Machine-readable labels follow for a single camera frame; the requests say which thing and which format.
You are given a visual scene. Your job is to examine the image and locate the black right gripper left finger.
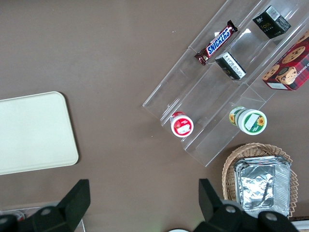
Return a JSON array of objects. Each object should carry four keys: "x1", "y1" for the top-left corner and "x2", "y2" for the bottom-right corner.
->
[{"x1": 0, "y1": 178, "x2": 91, "y2": 232}]

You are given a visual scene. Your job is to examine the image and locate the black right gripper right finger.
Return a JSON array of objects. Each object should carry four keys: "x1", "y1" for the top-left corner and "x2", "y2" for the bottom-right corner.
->
[{"x1": 193, "y1": 178, "x2": 300, "y2": 232}]

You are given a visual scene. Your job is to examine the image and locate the light wicker basket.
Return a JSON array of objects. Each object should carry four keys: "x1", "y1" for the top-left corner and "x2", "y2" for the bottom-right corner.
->
[{"x1": 221, "y1": 142, "x2": 299, "y2": 218}]

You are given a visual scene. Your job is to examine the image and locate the cream rectangular plastic tray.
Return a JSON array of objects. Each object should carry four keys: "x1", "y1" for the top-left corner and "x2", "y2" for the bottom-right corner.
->
[{"x1": 0, "y1": 91, "x2": 80, "y2": 176}]

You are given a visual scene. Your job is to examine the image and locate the stack of aluminium foil trays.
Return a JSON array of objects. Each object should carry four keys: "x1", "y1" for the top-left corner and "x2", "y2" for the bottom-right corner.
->
[{"x1": 233, "y1": 156, "x2": 292, "y2": 218}]

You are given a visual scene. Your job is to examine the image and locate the clear acrylic stepped shelf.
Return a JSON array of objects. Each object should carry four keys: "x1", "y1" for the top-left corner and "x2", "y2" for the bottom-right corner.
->
[{"x1": 141, "y1": 0, "x2": 309, "y2": 168}]

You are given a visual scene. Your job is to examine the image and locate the red lid yogurt cup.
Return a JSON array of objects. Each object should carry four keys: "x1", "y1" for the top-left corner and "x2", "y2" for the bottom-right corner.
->
[{"x1": 169, "y1": 111, "x2": 195, "y2": 138}]

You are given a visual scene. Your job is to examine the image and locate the green lid sunflower cup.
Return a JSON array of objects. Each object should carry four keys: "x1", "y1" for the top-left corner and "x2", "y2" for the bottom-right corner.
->
[{"x1": 228, "y1": 106, "x2": 268, "y2": 135}]

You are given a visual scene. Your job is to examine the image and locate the small black carton box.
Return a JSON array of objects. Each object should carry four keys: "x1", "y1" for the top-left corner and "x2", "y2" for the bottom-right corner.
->
[
  {"x1": 214, "y1": 51, "x2": 247, "y2": 80},
  {"x1": 252, "y1": 5, "x2": 292, "y2": 40}
]

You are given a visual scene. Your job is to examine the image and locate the red chocolate chip cookie box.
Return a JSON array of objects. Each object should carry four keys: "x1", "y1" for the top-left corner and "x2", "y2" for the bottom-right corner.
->
[{"x1": 262, "y1": 30, "x2": 309, "y2": 92}]

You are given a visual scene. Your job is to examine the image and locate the Snickers chocolate bar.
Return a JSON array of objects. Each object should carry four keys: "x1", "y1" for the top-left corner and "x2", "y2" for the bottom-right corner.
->
[{"x1": 194, "y1": 20, "x2": 239, "y2": 66}]

